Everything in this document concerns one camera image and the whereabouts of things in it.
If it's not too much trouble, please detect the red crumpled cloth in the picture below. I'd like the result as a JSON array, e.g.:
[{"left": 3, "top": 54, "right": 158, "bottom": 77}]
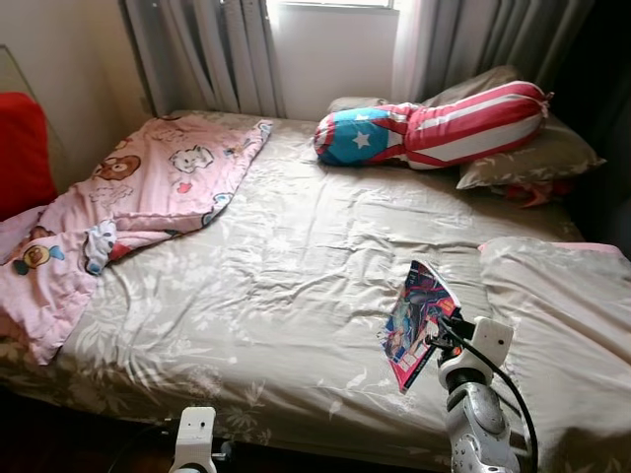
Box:
[{"left": 498, "top": 177, "right": 578, "bottom": 210}]

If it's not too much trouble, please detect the colourful comic book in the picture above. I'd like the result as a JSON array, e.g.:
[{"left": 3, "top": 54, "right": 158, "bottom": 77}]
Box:
[{"left": 383, "top": 260, "right": 462, "bottom": 393}]

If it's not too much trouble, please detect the bed with beige floral sheet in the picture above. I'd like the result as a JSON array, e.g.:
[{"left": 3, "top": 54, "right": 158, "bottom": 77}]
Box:
[{"left": 0, "top": 108, "right": 631, "bottom": 472}]

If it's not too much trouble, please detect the pink cartoon print blanket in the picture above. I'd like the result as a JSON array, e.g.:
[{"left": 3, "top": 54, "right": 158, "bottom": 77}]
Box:
[{"left": 0, "top": 113, "right": 274, "bottom": 366}]

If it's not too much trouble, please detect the bright window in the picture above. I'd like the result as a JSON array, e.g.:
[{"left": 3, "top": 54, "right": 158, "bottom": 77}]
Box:
[{"left": 268, "top": 0, "right": 400, "bottom": 11}]

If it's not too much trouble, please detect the red fabric cushion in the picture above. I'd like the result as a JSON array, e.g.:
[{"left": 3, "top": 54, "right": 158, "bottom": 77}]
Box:
[{"left": 0, "top": 92, "right": 57, "bottom": 220}]

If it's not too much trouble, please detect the dark grey upholstered headboard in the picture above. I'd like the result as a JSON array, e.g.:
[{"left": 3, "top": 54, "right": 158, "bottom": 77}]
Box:
[{"left": 552, "top": 0, "right": 631, "bottom": 257}]

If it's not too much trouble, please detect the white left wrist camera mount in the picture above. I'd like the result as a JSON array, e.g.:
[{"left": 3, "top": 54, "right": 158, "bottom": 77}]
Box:
[{"left": 173, "top": 407, "right": 218, "bottom": 473}]

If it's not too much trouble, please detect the star and stripes bolster pillow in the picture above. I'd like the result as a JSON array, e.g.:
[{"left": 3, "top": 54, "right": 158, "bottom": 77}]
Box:
[{"left": 314, "top": 81, "right": 550, "bottom": 170}]

